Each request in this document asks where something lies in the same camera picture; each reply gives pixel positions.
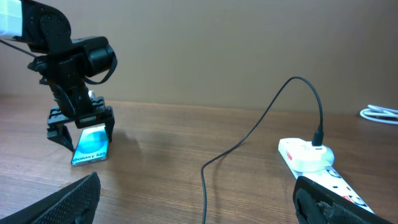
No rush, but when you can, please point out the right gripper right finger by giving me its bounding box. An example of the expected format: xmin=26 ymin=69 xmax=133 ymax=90
xmin=293 ymin=176 xmax=392 ymax=224

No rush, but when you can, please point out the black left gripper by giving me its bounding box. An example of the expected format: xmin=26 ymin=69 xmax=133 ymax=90
xmin=47 ymin=96 xmax=115 ymax=152

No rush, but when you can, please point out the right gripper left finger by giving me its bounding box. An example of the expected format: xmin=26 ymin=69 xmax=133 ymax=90
xmin=1 ymin=172 xmax=101 ymax=224

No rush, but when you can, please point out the teal screen Galaxy smartphone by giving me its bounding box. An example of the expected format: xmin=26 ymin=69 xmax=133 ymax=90
xmin=71 ymin=126 xmax=109 ymax=167

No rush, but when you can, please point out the white power strip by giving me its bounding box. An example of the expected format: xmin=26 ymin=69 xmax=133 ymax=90
xmin=278 ymin=138 xmax=372 ymax=212

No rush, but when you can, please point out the black USB charging cable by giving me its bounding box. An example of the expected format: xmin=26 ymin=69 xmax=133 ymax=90
xmin=200 ymin=76 xmax=325 ymax=224

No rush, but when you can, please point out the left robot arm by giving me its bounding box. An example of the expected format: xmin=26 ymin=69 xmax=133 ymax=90
xmin=1 ymin=0 xmax=118 ymax=151

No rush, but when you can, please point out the white USB charger plug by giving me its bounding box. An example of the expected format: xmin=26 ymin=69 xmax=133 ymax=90
xmin=289 ymin=141 xmax=335 ymax=172

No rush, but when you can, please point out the white power strip cord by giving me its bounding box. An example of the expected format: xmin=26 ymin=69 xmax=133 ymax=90
xmin=359 ymin=104 xmax=398 ymax=126

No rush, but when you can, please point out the black left camera cable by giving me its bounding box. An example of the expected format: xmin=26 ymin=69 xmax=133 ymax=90
xmin=0 ymin=39 xmax=38 ymax=58

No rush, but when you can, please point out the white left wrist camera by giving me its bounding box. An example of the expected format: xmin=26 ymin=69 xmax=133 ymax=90
xmin=0 ymin=0 xmax=22 ymax=39

